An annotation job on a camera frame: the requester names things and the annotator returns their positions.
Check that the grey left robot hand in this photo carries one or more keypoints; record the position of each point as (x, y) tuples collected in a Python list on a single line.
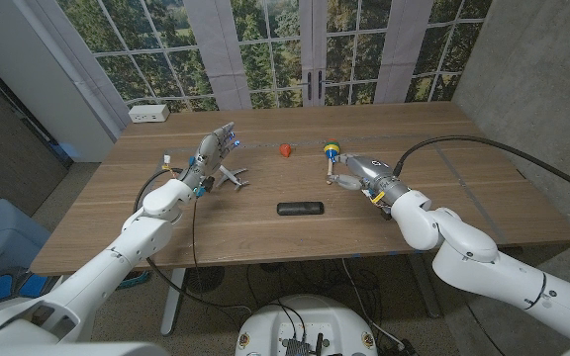
[(211, 151)]

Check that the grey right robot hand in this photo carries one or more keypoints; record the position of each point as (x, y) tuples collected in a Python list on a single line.
[(374, 173)]

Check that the black TV remote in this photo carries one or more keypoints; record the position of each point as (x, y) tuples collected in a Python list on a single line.
[(300, 208)]

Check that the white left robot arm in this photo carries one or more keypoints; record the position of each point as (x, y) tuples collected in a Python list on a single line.
[(97, 277)]

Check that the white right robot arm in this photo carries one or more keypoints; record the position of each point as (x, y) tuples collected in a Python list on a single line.
[(463, 252)]

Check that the white toy airplane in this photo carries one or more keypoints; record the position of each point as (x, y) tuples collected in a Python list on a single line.
[(235, 178)]

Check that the colourful wooden maraca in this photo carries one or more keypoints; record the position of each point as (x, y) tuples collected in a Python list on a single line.
[(331, 147)]

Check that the small red toy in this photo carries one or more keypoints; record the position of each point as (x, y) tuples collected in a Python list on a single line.
[(285, 150)]

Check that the white power strip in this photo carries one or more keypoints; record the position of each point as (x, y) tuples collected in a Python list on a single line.
[(149, 113)]

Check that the printed window backdrop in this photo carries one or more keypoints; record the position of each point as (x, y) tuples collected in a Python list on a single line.
[(265, 49)]

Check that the black round fan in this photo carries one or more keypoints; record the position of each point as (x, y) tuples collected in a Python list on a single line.
[(205, 279)]

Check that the grey table leg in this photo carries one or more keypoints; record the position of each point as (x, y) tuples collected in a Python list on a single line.
[(426, 292)]

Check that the teal basket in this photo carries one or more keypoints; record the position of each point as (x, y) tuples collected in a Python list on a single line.
[(136, 279)]

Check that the white table leg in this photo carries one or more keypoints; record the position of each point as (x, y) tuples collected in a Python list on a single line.
[(171, 306)]

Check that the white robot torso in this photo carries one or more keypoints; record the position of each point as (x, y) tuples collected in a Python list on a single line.
[(305, 321)]

